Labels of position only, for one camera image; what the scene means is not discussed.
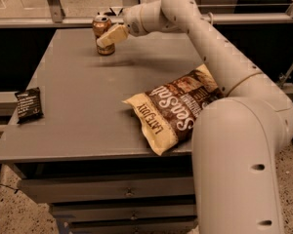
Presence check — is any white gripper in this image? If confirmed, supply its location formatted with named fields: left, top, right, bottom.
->
left=97, top=5, right=144, bottom=48

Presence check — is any orange soda can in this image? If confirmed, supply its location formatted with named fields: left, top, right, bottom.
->
left=92, top=15, right=115, bottom=56

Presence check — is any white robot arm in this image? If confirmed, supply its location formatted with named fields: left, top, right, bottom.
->
left=97, top=0, right=293, bottom=234

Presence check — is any brown chip bag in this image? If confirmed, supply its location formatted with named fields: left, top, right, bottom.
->
left=124, top=64, right=223, bottom=156

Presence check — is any small black snack packet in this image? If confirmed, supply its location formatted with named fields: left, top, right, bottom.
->
left=15, top=87, right=43, bottom=124

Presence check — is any grey drawer cabinet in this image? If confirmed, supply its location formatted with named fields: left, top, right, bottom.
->
left=0, top=25, right=199, bottom=234

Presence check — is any top grey drawer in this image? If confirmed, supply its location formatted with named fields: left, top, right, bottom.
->
left=18, top=176, right=194, bottom=203

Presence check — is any grey drawer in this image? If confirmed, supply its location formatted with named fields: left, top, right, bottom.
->
left=18, top=176, right=194, bottom=203
left=69, top=216, right=195, bottom=234
left=52, top=199, right=196, bottom=221

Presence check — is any middle grey drawer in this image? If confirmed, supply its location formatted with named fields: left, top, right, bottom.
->
left=52, top=199, right=196, bottom=221

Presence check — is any bottom grey drawer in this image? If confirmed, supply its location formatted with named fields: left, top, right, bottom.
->
left=69, top=216, right=195, bottom=234

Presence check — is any metal railing frame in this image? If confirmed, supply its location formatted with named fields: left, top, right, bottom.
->
left=0, top=0, right=293, bottom=28

